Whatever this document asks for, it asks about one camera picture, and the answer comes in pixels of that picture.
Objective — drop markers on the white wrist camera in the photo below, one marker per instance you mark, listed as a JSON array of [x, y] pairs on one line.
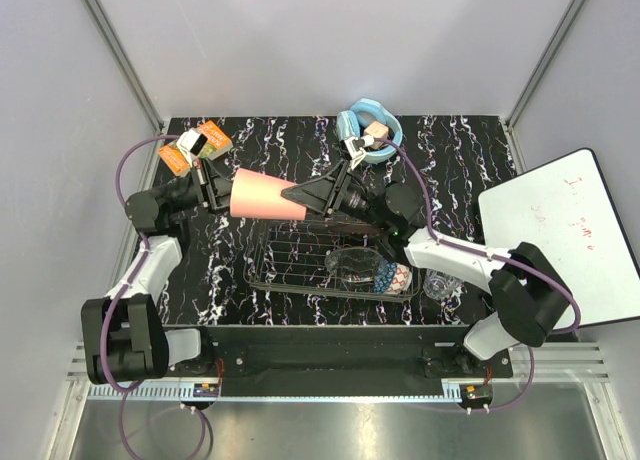
[[190, 144], [356, 149]]

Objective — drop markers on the clear glass plate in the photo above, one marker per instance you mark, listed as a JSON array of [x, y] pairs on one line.
[[353, 265]]

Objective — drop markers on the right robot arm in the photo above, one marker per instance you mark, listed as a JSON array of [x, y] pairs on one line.
[[527, 294]]

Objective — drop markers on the blue triangle patterned bowl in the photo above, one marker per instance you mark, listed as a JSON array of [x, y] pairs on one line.
[[384, 275]]

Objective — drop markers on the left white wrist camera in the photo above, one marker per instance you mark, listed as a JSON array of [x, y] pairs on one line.
[[190, 144]]

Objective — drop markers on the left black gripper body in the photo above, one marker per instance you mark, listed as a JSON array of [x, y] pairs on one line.
[[187, 193]]

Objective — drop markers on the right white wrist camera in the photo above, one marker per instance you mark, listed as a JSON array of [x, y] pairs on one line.
[[356, 149]]

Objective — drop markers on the grey wire dish rack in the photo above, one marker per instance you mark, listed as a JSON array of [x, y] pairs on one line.
[[288, 257]]

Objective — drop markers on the clear glass mug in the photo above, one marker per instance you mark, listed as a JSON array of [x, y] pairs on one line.
[[440, 286]]

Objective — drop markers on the orange patterned white bowl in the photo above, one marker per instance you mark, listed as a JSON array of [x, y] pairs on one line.
[[401, 280]]

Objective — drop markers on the orange paperback book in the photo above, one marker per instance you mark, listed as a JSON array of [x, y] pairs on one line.
[[218, 144]]

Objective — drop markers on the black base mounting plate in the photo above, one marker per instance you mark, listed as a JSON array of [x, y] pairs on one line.
[[338, 362]]

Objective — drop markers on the beige wooden cube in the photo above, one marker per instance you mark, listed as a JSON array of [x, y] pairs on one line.
[[377, 130]]

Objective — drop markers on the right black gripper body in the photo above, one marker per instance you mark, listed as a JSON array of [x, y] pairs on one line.
[[357, 202]]

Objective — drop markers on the white whiteboard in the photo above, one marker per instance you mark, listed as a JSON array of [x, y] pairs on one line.
[[564, 208]]

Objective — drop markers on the pink plastic cup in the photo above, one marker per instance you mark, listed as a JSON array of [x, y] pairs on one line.
[[259, 196]]

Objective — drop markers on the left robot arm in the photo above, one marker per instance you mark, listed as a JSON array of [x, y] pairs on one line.
[[124, 338]]

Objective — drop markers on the red floral plate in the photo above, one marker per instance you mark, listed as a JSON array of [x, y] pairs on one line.
[[351, 228]]

